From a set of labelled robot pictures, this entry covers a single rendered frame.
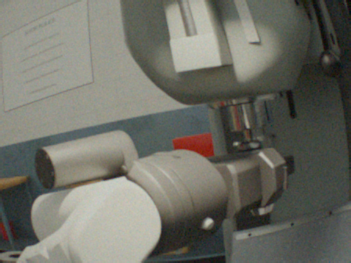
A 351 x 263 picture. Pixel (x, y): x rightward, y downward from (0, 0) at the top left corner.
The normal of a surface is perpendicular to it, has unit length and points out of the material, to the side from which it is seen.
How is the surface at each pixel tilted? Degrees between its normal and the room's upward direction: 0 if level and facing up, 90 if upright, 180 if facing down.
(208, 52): 90
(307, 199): 90
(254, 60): 104
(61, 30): 90
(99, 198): 45
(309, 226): 63
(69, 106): 90
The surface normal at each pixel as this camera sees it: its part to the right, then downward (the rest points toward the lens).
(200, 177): 0.53, -0.59
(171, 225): 0.05, 0.19
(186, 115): -0.35, 0.11
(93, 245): 0.70, -0.22
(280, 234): -0.40, -0.34
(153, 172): 0.30, -0.84
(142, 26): -0.60, 0.15
